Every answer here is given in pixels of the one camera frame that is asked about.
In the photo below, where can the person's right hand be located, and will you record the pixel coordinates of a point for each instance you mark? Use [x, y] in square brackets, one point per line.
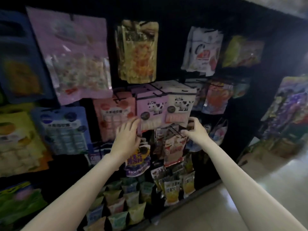
[198, 134]

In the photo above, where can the person's left hand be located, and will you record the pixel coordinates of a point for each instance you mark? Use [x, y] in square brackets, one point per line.
[125, 142]

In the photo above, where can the blue yellow curvy snack bag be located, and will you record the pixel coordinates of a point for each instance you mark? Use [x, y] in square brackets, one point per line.
[98, 154]
[139, 163]

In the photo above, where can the red sliced snack bag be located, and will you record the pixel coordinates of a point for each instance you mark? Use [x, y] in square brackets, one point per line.
[113, 115]

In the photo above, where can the strawberry jelly bag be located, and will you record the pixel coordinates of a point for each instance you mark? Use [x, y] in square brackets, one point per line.
[217, 98]

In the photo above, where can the row of small yellow pouches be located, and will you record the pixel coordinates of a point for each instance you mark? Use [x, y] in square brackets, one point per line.
[173, 185]

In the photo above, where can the row of pale green pouches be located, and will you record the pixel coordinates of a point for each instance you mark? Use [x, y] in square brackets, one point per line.
[118, 204]

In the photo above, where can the blue fruit roll candy packet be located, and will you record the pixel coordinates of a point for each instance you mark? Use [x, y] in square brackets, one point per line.
[62, 130]

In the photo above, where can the White Rabbit candy bag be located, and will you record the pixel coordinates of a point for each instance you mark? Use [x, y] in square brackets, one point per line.
[202, 50]

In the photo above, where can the gold egg tart candy bag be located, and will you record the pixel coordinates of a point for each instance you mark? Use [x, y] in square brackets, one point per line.
[139, 53]

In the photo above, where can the yellow marshmallow bag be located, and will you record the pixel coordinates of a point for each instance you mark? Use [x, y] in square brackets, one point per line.
[233, 51]

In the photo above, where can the pink marshmallow bag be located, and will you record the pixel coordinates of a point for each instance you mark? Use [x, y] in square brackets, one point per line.
[254, 53]

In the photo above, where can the yellow orange-cube snack bag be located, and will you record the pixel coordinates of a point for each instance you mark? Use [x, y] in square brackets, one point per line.
[19, 146]

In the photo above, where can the person's left forearm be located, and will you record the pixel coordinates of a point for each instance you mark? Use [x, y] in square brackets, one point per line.
[72, 199]

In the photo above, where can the person's right forearm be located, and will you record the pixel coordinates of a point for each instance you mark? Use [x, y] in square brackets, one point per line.
[255, 190]

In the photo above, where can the colourful lollipop display stand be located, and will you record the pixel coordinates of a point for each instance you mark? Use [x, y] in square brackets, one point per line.
[288, 113]

